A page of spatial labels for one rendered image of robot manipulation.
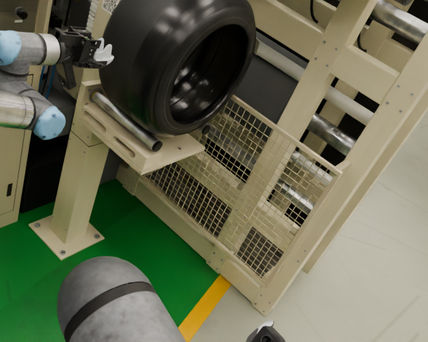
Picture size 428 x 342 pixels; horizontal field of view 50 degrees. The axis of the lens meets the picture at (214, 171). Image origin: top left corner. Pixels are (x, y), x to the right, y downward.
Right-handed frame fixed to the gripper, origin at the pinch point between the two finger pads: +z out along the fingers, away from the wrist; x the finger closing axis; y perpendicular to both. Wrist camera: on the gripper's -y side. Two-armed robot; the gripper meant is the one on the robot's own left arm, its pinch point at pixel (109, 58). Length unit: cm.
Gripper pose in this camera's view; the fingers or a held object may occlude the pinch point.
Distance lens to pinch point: 137.4
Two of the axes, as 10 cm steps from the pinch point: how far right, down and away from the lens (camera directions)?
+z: 5.5, -1.8, 8.2
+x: -7.2, -6.1, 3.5
